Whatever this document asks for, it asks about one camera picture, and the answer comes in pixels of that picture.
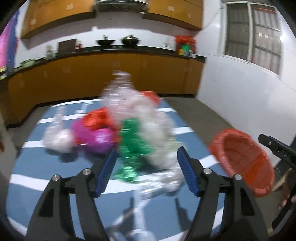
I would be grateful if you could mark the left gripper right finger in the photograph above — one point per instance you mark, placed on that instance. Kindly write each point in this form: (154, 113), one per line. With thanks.
(241, 219)

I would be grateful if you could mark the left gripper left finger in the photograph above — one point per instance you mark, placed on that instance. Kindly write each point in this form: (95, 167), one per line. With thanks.
(52, 219)

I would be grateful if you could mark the clear plastic bag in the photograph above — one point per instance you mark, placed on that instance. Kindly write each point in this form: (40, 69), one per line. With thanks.
(56, 137)

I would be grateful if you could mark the magenta plastic bag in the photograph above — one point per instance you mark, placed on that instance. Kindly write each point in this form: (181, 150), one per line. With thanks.
(99, 141)

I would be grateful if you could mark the green plastic bag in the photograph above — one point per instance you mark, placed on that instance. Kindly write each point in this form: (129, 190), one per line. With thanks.
(132, 148)

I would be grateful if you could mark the orange plastic bag back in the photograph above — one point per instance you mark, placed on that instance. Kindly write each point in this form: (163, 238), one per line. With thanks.
(98, 119)

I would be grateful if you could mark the red plastic trash basket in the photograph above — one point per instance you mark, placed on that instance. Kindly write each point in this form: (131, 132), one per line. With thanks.
(238, 153)

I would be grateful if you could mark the blue striped tablecloth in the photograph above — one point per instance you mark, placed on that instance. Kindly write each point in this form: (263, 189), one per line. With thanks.
(125, 213)

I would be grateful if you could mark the barred window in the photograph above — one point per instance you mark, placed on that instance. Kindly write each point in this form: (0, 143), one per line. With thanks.
(253, 33)

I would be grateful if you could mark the wooden lower cabinets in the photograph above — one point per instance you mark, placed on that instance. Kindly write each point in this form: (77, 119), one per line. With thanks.
(87, 75)

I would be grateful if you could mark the red bag covered appliance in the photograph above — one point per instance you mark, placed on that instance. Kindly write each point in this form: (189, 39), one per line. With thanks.
(185, 45)

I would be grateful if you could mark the green bowl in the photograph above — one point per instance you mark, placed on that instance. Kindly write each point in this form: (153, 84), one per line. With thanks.
(27, 63)

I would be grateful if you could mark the dark cutting board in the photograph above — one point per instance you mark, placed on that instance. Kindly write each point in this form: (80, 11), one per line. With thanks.
(67, 47)

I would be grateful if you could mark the black pot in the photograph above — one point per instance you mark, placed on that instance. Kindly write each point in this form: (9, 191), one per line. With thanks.
(105, 42)

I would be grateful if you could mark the pink blue hanging cloth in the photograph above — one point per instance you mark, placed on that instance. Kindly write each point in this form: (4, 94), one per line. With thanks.
(9, 43)

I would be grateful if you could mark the black wok with lid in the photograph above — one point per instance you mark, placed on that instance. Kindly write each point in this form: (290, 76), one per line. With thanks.
(130, 41)

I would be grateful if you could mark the steel range hood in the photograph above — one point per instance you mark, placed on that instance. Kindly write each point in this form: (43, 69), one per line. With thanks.
(122, 5)

